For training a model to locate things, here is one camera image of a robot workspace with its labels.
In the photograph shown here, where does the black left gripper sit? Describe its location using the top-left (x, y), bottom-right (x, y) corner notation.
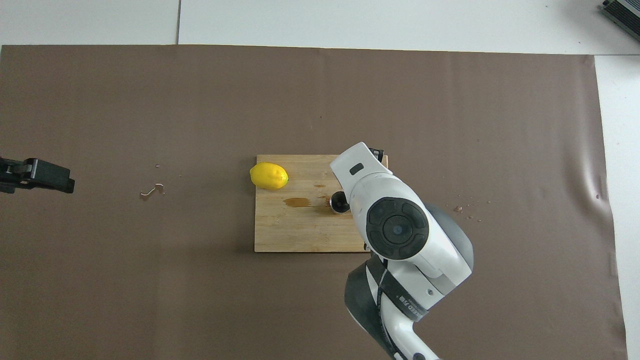
top-left (0, 156), bottom-right (76, 194)

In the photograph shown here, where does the steel cocktail jigger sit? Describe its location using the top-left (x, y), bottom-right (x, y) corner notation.
top-left (329, 191), bottom-right (351, 215)

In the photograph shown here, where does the yellow lemon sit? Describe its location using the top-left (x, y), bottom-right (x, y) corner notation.
top-left (249, 161), bottom-right (290, 190)

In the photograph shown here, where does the wooden cutting board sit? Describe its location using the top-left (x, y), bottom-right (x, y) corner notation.
top-left (254, 154), bottom-right (389, 253)

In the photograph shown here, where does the brown paper table mat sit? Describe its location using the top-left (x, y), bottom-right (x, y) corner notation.
top-left (0, 44), bottom-right (628, 360)

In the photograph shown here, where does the grey ribbed metal device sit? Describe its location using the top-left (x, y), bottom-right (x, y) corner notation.
top-left (600, 0), bottom-right (640, 42)

